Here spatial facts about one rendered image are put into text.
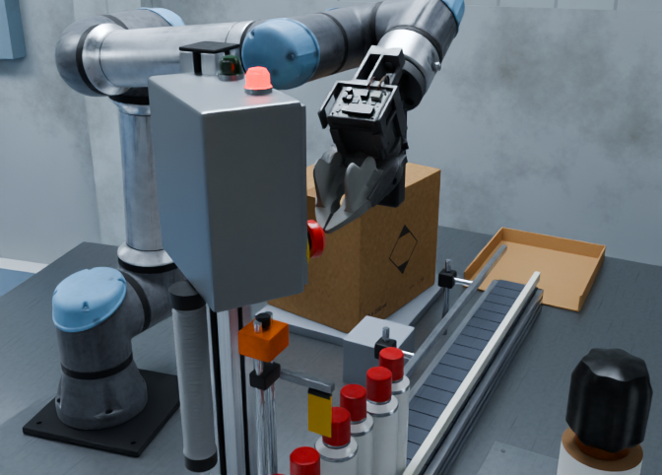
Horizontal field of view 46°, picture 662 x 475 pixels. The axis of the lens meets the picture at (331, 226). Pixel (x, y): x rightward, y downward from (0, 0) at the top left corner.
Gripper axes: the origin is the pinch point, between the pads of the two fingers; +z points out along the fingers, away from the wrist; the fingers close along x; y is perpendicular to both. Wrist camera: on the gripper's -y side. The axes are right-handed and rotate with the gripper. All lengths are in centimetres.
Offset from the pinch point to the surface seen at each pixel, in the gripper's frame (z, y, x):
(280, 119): 0.6, 15.3, -0.7
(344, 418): 10.4, -22.5, 0.4
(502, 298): -46, -79, -1
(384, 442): 7.4, -34.6, 1.8
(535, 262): -70, -99, -2
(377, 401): 4.3, -29.7, 0.6
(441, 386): -15, -61, -1
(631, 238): -155, -191, 9
